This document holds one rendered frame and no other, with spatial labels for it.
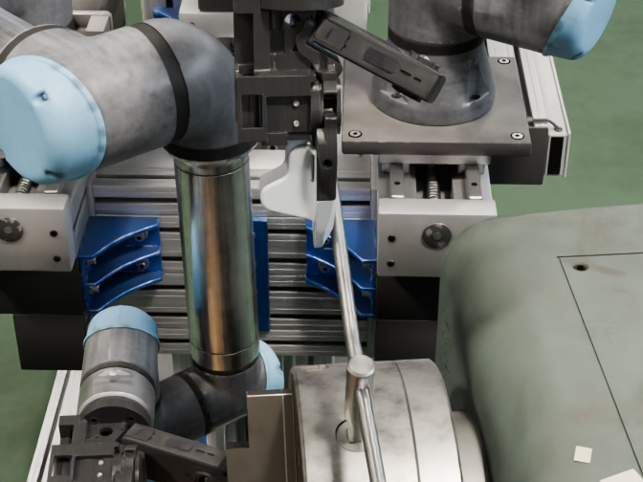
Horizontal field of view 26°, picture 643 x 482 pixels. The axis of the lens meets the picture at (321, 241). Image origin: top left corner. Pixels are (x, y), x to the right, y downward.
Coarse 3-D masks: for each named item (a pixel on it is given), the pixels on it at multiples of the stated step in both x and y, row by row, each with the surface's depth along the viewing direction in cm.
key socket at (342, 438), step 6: (342, 426) 112; (336, 432) 111; (342, 432) 111; (336, 438) 111; (342, 438) 111; (342, 444) 111; (348, 444) 111; (354, 444) 111; (360, 444) 111; (354, 450) 110; (360, 450) 110
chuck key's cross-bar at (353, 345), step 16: (336, 192) 116; (336, 208) 115; (336, 224) 114; (336, 240) 114; (336, 256) 113; (336, 272) 113; (352, 288) 112; (352, 304) 111; (352, 320) 110; (352, 336) 109; (352, 352) 108; (368, 400) 105; (368, 416) 103; (368, 432) 102; (368, 448) 102; (368, 464) 101; (384, 480) 100
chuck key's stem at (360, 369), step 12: (348, 360) 106; (360, 360) 105; (372, 360) 106; (348, 372) 105; (360, 372) 105; (372, 372) 105; (348, 384) 106; (360, 384) 105; (372, 384) 106; (348, 396) 107; (372, 396) 107; (348, 408) 108; (348, 420) 109; (348, 432) 111; (360, 432) 110
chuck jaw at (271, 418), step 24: (264, 408) 120; (288, 408) 120; (264, 432) 120; (288, 432) 120; (240, 456) 120; (264, 456) 120; (288, 456) 120; (216, 480) 121; (240, 480) 120; (264, 480) 120; (288, 480) 120
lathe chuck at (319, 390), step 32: (288, 384) 130; (320, 384) 116; (384, 384) 116; (320, 416) 112; (384, 416) 112; (320, 448) 110; (384, 448) 110; (320, 480) 108; (352, 480) 109; (416, 480) 109
